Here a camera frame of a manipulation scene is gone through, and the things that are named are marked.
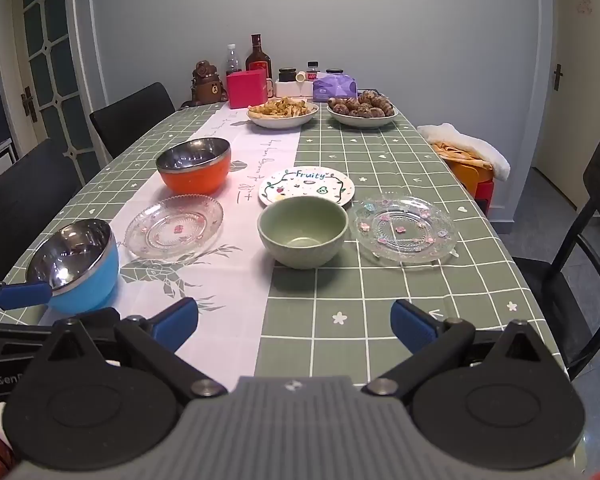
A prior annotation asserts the clear glass flower plate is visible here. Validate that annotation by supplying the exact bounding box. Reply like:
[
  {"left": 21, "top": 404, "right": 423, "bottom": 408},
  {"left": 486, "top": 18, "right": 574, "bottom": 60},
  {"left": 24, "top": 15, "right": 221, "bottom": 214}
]
[
  {"left": 124, "top": 195, "right": 225, "bottom": 261},
  {"left": 348, "top": 192, "right": 459, "bottom": 266}
]

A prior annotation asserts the green ceramic bowl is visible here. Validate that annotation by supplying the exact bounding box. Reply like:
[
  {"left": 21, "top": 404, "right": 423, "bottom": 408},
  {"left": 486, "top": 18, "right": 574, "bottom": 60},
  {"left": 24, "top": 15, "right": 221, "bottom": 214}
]
[{"left": 257, "top": 196, "right": 350, "bottom": 270}]

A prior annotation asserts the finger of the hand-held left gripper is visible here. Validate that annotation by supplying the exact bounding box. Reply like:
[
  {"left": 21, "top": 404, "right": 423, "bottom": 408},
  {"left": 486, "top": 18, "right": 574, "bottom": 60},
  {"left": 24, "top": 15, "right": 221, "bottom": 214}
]
[
  {"left": 0, "top": 307, "right": 122, "bottom": 357},
  {"left": 0, "top": 281, "right": 52, "bottom": 322}
]

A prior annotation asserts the white fruit-painted plate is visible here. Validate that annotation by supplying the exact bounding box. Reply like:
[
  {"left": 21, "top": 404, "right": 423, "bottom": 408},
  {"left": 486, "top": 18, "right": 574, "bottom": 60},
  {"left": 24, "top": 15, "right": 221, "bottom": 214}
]
[{"left": 258, "top": 166, "right": 356, "bottom": 209}]

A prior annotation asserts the glass-paned door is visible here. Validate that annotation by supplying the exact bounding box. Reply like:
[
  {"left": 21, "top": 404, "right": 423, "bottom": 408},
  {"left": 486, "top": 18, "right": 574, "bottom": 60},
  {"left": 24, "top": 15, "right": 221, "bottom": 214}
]
[{"left": 7, "top": 0, "right": 102, "bottom": 188}]

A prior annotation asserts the pink box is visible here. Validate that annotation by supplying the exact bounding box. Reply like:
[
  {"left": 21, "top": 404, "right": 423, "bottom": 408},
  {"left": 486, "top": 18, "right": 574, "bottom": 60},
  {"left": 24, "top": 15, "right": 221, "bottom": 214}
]
[{"left": 226, "top": 71, "right": 270, "bottom": 110}]

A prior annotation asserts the purple tissue pack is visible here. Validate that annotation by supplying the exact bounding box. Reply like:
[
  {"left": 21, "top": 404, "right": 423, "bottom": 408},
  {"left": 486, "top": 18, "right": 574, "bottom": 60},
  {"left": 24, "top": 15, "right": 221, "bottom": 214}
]
[{"left": 312, "top": 73, "right": 357, "bottom": 101}]

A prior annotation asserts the orange steel bowl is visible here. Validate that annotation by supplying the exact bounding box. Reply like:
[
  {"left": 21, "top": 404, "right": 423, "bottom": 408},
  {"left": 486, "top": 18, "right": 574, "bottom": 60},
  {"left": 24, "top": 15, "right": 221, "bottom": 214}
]
[{"left": 155, "top": 137, "right": 232, "bottom": 196}]

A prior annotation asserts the clear water bottle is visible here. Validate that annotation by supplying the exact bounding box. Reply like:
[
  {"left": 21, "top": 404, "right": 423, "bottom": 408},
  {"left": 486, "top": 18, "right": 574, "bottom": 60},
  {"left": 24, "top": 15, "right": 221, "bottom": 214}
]
[{"left": 224, "top": 44, "right": 243, "bottom": 77}]

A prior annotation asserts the green checked tablecloth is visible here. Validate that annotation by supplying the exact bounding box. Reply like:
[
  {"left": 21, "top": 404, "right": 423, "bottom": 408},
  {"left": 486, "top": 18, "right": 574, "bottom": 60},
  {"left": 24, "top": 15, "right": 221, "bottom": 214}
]
[{"left": 0, "top": 91, "right": 566, "bottom": 413}]

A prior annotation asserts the dark liquor bottle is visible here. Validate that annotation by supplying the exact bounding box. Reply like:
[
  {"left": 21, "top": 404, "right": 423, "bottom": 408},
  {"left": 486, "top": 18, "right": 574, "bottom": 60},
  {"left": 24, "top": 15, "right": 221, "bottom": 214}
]
[{"left": 245, "top": 34, "right": 273, "bottom": 82}]

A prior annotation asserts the blue steel bowl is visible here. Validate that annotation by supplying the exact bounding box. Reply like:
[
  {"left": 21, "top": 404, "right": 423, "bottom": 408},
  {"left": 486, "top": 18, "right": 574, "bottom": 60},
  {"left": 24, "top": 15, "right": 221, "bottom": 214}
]
[{"left": 26, "top": 218, "right": 120, "bottom": 314}]

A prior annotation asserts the black chair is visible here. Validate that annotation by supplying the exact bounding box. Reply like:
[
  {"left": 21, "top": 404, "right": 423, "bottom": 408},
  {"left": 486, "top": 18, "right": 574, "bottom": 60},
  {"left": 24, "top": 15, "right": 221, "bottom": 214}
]
[
  {"left": 511, "top": 137, "right": 600, "bottom": 382},
  {"left": 0, "top": 137, "right": 84, "bottom": 286},
  {"left": 89, "top": 82, "right": 176, "bottom": 160}
]

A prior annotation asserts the brown bear bottle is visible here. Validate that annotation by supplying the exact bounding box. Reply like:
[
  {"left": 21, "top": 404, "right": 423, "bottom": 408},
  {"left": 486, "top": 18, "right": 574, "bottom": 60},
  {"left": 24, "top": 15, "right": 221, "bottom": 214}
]
[{"left": 181, "top": 60, "right": 227, "bottom": 109}]

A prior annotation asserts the orange plastic stool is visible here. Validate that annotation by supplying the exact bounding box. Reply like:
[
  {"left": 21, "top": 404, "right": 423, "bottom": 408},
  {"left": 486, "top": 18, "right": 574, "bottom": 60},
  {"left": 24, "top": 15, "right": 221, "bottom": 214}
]
[{"left": 449, "top": 158, "right": 495, "bottom": 197}]

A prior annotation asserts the white fluffy cloth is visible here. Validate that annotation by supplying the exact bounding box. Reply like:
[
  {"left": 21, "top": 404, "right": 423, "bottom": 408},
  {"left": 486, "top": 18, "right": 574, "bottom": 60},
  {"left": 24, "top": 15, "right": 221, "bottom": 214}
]
[{"left": 417, "top": 123, "right": 511, "bottom": 181}]

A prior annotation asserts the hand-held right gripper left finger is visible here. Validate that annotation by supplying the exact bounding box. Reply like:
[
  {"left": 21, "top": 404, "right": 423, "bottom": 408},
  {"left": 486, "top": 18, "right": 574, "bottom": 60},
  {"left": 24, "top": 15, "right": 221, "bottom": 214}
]
[{"left": 30, "top": 296, "right": 229, "bottom": 403}]

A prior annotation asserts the pile of fried strips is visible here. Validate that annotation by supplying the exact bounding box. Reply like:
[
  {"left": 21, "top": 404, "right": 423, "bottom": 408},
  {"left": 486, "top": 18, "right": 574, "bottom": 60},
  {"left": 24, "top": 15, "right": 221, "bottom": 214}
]
[{"left": 248, "top": 98, "right": 317, "bottom": 119}]

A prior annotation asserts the white storage box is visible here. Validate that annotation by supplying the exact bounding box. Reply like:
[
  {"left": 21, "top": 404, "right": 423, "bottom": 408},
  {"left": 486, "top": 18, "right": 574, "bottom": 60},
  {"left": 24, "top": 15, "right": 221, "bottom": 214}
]
[{"left": 275, "top": 79, "right": 315, "bottom": 99}]

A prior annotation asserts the white bowl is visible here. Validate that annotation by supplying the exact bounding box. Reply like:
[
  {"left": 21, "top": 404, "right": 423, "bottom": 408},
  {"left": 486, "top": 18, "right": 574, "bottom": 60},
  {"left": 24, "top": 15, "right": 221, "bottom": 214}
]
[
  {"left": 327, "top": 102, "right": 399, "bottom": 129},
  {"left": 246, "top": 102, "right": 320, "bottom": 129}
]

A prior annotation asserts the cream door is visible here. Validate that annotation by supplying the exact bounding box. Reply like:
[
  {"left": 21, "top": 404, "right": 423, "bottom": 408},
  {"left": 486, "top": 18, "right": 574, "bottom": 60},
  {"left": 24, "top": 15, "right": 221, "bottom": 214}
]
[{"left": 532, "top": 0, "right": 600, "bottom": 213}]

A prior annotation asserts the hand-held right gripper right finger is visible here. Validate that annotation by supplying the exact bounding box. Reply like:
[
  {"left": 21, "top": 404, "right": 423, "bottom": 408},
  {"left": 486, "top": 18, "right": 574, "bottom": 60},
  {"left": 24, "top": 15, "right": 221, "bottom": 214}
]
[{"left": 365, "top": 299, "right": 563, "bottom": 403}]

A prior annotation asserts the yellow patterned cloth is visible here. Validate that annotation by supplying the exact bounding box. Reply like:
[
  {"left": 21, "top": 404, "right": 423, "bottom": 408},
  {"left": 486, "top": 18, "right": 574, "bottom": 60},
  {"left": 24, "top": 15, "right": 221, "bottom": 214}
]
[{"left": 430, "top": 142, "right": 494, "bottom": 171}]

